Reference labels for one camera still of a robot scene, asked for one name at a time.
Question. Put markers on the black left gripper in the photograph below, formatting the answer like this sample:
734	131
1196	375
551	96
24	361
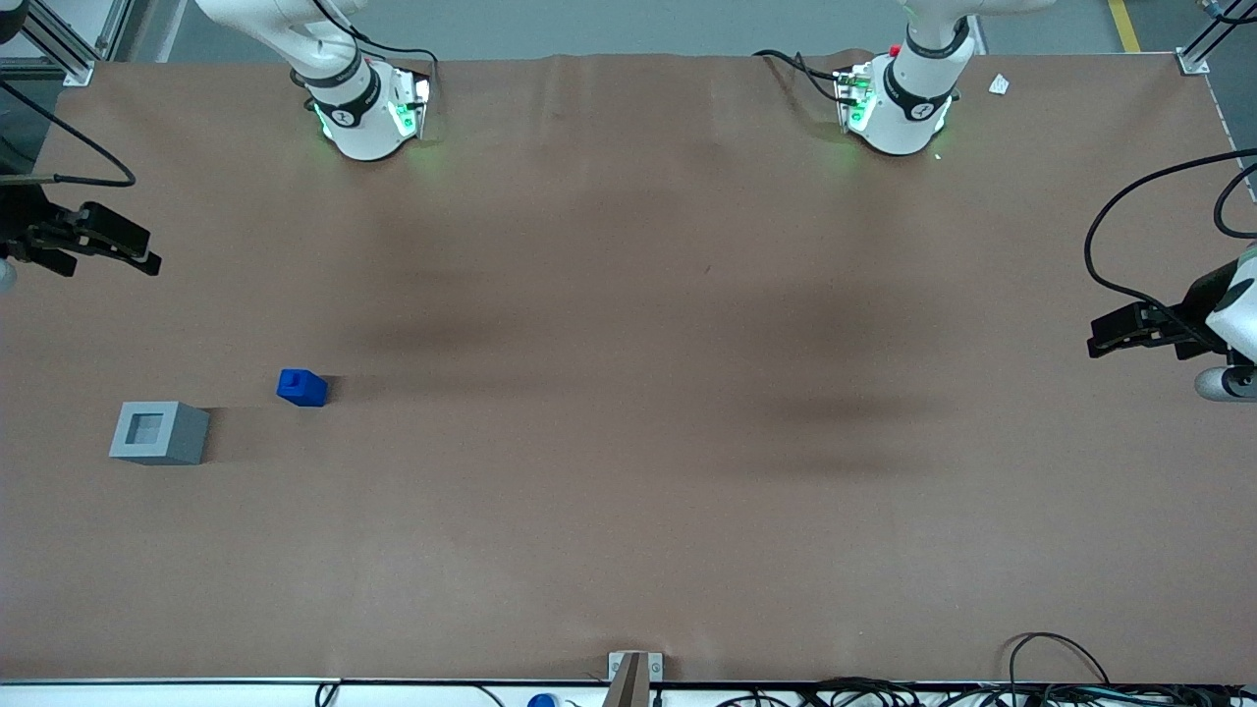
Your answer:
1197	306

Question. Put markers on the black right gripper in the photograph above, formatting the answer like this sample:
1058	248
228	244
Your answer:
22	222

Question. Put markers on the small blue plastic part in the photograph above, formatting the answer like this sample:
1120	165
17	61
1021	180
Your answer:
302	387

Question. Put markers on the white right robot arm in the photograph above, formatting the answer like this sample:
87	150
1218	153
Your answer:
358	118

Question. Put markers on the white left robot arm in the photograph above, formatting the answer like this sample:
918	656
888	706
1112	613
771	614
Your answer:
908	108

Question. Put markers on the gray square base block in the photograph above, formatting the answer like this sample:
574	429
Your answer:
177	437

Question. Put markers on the small white paper scrap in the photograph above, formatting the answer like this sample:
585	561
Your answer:
999	84

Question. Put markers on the large table cover sheet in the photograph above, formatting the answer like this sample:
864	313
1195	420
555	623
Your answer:
628	393

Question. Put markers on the blue round cap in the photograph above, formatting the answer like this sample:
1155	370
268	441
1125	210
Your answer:
542	701

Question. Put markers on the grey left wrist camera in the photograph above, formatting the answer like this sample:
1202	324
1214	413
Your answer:
1223	383

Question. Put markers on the grey metal table bracket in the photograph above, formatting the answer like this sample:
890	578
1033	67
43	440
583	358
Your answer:
656	666

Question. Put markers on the brown camera mount post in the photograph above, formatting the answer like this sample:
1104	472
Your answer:
626	682

